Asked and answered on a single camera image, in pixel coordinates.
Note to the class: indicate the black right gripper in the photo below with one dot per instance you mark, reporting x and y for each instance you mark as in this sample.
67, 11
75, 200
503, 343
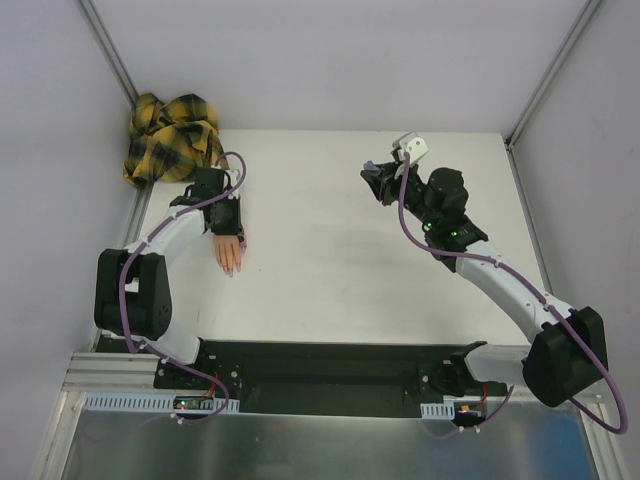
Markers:
390, 181

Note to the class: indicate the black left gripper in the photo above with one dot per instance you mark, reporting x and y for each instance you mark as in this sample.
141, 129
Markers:
227, 230

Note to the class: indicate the purple nail polish bottle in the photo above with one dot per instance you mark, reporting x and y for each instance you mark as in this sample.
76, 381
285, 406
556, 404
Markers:
370, 166

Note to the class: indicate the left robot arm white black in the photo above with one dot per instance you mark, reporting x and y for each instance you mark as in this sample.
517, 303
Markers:
133, 295

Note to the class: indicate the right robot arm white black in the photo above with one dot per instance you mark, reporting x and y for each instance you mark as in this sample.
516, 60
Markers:
566, 350

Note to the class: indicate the mannequin hand with long nails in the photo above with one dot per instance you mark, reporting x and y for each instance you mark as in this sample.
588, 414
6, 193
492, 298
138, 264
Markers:
229, 252

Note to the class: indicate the yellow plaid shirt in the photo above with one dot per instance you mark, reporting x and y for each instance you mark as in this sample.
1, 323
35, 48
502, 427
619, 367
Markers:
168, 141

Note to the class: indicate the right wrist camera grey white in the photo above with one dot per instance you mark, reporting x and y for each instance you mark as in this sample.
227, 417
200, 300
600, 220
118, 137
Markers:
409, 149

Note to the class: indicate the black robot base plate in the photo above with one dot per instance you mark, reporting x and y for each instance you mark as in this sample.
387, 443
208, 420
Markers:
387, 381

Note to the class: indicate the aluminium corner post left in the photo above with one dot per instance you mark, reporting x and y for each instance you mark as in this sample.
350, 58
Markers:
107, 46

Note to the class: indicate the aluminium corner post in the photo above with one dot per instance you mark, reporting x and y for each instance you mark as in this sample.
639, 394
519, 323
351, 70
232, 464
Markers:
107, 46
586, 16

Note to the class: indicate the white slotted cable duct left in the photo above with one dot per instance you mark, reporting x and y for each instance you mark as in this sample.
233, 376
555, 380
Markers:
158, 403

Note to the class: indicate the white slotted cable duct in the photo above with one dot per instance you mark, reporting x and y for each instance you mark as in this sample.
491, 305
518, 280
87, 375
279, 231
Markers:
444, 411
158, 403

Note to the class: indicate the white slotted cable duct right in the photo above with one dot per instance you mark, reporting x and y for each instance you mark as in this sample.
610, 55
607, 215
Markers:
444, 411

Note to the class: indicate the aluminium corner post right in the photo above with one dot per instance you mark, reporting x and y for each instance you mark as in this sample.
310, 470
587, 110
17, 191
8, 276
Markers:
586, 16

